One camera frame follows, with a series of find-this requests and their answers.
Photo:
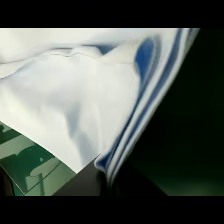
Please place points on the white shirt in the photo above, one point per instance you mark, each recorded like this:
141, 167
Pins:
83, 93

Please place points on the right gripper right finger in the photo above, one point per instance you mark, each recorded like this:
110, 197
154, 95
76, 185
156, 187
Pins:
141, 185

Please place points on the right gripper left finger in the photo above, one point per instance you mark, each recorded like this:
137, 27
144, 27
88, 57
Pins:
83, 185

